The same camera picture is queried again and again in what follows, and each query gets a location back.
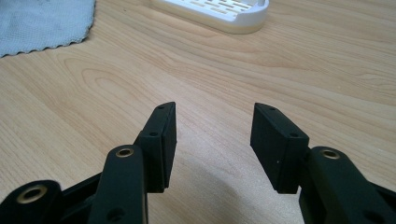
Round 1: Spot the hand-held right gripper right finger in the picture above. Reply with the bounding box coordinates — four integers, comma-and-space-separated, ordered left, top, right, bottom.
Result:
249, 103, 396, 224

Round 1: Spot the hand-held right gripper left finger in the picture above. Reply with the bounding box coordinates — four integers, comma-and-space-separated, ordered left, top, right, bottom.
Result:
88, 101, 177, 224

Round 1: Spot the white slotted tray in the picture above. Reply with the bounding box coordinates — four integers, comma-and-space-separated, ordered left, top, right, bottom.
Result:
151, 0, 271, 35

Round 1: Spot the grey cloth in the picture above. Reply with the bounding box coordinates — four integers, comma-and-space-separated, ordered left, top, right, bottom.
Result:
0, 0, 97, 59

